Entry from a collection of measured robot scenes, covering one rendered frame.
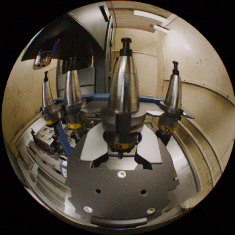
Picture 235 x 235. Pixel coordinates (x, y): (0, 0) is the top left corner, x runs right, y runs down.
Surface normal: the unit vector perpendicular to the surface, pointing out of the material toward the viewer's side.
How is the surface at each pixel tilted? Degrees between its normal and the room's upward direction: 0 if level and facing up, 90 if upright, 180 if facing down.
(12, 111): 90
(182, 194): 24
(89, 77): 90
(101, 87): 90
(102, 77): 90
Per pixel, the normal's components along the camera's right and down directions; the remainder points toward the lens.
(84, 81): -0.05, 0.44
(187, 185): -0.39, -0.83
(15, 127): 1.00, 0.04
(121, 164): 0.02, -0.90
